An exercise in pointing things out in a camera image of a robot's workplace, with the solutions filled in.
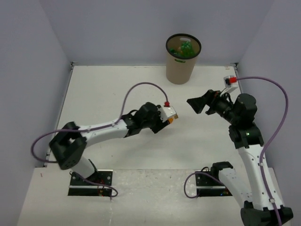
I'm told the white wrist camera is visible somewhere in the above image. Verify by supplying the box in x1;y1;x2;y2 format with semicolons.
159;106;177;122
221;76;239;94

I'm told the orange bottle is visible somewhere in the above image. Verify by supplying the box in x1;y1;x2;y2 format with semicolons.
168;114;178;124

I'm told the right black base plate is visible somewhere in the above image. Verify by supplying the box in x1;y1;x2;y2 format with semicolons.
195;170;232;197

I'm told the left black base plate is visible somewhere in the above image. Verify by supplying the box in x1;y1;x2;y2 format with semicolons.
67;169;113;197

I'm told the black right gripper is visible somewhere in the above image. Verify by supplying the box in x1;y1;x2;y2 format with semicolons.
187;88;239;124

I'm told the green bottle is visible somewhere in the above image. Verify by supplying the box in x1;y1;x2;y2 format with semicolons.
170;48;182;58
180;41;195;58

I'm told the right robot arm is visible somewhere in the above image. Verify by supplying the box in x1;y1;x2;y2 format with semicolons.
187;89;293;226

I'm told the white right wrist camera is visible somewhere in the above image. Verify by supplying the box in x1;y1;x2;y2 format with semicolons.
221;76;239;94

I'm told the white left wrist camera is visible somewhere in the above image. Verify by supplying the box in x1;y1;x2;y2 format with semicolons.
159;106;177;122

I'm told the brown cardboard bin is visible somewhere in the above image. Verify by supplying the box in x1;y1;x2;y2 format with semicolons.
166;33;202;85

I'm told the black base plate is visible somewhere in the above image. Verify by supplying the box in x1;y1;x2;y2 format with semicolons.
67;169;113;197
195;170;232;197

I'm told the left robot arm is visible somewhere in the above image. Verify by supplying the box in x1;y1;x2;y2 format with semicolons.
49;102;177;185

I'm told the green bottle front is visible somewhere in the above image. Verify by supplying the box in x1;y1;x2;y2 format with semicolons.
180;41;195;58

